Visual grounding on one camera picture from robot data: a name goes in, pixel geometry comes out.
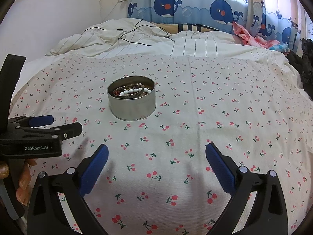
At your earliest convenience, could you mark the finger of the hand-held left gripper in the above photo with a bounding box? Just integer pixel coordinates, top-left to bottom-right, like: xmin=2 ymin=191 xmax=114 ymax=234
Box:
xmin=16 ymin=122 xmax=83 ymax=141
xmin=7 ymin=115 xmax=55 ymax=129

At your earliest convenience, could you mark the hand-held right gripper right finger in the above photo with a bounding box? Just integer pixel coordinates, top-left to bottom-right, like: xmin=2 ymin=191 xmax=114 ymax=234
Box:
xmin=205 ymin=142 xmax=289 ymax=235

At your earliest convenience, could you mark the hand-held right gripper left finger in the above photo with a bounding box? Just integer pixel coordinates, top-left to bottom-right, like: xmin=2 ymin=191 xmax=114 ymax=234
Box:
xmin=26 ymin=144 xmax=109 ymax=235

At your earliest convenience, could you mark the round metal tin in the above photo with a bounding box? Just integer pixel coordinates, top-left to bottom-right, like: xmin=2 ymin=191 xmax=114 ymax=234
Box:
xmin=107 ymin=76 xmax=157 ymax=121

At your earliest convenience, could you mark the pearl beaded bracelet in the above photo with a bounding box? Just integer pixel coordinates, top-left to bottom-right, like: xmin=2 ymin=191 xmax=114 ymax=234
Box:
xmin=117 ymin=83 xmax=150 ymax=96

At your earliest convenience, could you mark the person's left hand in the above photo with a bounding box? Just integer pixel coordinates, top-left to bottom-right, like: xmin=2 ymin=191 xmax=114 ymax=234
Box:
xmin=0 ymin=159 xmax=37 ymax=206

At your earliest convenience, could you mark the cherry print bed sheet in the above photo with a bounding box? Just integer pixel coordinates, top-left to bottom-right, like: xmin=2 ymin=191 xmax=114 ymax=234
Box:
xmin=8 ymin=54 xmax=313 ymax=235

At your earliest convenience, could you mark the white striped duvet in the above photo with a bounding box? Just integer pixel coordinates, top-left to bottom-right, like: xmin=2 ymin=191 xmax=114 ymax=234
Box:
xmin=45 ymin=18 xmax=290 ymax=65

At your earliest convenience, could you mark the pink cloth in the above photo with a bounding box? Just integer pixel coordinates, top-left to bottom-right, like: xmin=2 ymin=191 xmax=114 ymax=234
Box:
xmin=232 ymin=21 xmax=279 ymax=48

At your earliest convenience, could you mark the light blue cloth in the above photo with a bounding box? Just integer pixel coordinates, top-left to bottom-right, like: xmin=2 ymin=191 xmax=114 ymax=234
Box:
xmin=270 ymin=42 xmax=290 ymax=53

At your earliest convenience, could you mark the black jacket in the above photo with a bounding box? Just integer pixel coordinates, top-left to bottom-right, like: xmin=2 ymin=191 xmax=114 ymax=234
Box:
xmin=286 ymin=38 xmax=313 ymax=91

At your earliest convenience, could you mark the tan striped pillow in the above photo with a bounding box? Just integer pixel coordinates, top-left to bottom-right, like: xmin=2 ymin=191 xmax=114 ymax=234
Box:
xmin=152 ymin=23 xmax=220 ymax=33

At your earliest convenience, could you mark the thin black cable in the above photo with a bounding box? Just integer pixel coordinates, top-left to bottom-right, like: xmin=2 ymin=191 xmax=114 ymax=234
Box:
xmin=81 ymin=18 xmax=169 ymax=47

